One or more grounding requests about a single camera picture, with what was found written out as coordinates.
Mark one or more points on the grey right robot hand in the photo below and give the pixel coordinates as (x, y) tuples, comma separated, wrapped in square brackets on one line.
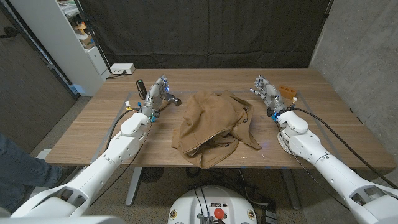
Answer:
[(272, 95)]

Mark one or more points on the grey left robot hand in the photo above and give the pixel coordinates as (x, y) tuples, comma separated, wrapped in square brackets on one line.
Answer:
[(155, 95)]

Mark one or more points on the brown jacket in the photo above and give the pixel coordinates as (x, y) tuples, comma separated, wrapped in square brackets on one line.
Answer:
[(211, 124)]

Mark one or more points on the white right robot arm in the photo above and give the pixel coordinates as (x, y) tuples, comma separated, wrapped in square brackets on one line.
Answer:
[(329, 168)]

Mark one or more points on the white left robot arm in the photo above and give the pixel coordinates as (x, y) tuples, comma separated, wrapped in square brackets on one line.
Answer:
[(102, 165)]

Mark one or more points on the orange block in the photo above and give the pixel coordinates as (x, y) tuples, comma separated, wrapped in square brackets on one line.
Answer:
[(287, 91)]

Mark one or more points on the black handheld device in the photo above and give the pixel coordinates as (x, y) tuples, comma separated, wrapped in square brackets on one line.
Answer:
[(141, 88)]

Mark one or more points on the steel meat mallet head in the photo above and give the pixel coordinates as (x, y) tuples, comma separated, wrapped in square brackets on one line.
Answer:
[(173, 99)]

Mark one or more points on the white power strip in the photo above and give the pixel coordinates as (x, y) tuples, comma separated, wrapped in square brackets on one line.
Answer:
[(122, 68)]

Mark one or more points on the black round fan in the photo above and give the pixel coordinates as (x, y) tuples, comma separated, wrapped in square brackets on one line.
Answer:
[(151, 174)]

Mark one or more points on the black backdrop curtain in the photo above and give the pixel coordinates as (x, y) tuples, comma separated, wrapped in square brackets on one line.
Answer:
[(205, 31)]

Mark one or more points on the cardboard box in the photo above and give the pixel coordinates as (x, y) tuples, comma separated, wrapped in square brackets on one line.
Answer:
[(86, 41)]

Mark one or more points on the grey table leg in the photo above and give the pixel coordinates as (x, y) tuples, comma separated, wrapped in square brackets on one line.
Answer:
[(133, 186), (290, 189)]

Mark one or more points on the white shelf cabinet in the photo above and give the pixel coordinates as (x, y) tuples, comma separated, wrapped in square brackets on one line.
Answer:
[(59, 43)]

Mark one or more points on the white robot torso base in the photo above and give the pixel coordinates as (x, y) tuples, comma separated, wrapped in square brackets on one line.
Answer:
[(186, 208)]

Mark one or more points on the black power brick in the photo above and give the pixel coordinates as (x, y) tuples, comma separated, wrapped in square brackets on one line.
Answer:
[(270, 214)]

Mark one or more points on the red emergency stop button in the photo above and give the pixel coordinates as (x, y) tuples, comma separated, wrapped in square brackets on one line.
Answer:
[(219, 213)]

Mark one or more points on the person's leg in jeans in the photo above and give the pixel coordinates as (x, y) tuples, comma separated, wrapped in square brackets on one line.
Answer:
[(18, 171)]

